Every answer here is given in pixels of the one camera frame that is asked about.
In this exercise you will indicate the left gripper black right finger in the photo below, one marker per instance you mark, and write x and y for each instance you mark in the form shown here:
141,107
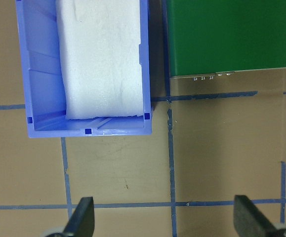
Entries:
249,221

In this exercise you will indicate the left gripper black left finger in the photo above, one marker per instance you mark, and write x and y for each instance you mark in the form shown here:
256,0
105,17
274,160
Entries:
81,223

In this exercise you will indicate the left blue plastic bin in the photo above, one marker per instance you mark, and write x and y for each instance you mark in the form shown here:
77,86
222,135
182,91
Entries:
45,100

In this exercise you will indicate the left white foam pad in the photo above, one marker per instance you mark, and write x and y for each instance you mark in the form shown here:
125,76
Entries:
99,54

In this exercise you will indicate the green conveyor belt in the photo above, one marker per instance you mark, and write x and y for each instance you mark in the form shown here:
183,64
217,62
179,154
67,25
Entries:
217,36

